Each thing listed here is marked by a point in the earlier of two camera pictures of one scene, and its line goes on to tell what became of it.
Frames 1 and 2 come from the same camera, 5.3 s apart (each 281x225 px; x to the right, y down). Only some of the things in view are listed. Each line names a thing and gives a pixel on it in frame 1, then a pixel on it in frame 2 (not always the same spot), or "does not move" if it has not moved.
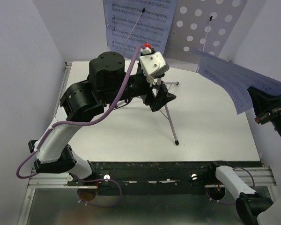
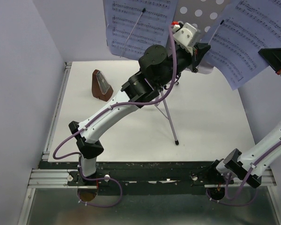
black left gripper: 162,97 -> 198,50
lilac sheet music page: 133,22 does not move
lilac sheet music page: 238,78 -> 247,26
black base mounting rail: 154,177 does not move
